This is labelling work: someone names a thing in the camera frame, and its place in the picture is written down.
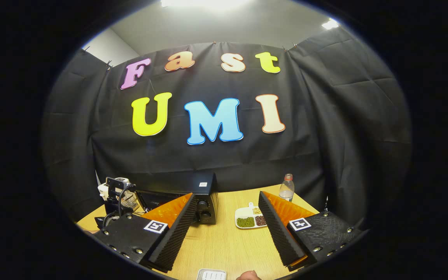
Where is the large ceiling light panel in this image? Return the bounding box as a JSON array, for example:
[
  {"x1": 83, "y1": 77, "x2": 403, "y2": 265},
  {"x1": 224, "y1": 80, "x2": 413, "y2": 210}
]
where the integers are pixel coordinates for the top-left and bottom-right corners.
[{"x1": 161, "y1": 0, "x2": 250, "y2": 10}]

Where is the black electric oven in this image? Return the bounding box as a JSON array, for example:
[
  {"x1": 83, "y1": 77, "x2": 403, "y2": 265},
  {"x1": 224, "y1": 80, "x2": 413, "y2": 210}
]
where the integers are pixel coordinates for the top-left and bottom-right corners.
[{"x1": 135, "y1": 172, "x2": 219, "y2": 225}]

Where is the white divided dish of beans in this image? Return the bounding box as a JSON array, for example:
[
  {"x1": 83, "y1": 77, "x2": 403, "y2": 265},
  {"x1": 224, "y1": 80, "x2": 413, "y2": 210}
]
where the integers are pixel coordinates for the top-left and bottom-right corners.
[{"x1": 234, "y1": 202, "x2": 267, "y2": 229}]

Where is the clear bottle with red label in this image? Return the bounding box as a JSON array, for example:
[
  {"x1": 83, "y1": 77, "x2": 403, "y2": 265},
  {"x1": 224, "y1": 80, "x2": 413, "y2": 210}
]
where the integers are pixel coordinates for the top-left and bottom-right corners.
[{"x1": 279, "y1": 173, "x2": 295, "y2": 202}]

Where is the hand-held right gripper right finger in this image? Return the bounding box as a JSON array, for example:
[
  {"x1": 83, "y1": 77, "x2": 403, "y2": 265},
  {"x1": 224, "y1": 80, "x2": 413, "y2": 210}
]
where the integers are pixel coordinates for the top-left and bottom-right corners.
[{"x1": 258, "y1": 191, "x2": 364, "y2": 272}]

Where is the black cable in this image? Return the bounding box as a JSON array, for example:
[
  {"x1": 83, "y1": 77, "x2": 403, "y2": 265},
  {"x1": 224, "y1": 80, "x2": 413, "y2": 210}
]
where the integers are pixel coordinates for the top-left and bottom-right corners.
[{"x1": 103, "y1": 185, "x2": 135, "y2": 228}]

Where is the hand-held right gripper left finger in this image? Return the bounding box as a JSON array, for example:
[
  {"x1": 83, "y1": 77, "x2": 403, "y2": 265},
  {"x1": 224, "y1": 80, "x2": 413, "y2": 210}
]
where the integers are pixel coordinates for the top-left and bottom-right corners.
[{"x1": 94, "y1": 192, "x2": 199, "y2": 273}]

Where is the black backdrop cloth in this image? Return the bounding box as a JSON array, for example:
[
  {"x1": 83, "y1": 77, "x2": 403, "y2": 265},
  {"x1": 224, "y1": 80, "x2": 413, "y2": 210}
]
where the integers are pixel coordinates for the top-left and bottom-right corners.
[{"x1": 41, "y1": 27, "x2": 413, "y2": 228}]

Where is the white ribbed tray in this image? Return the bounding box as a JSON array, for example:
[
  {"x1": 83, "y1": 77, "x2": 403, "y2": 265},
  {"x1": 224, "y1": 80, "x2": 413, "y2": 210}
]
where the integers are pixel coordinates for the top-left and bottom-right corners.
[{"x1": 197, "y1": 268, "x2": 227, "y2": 280}]

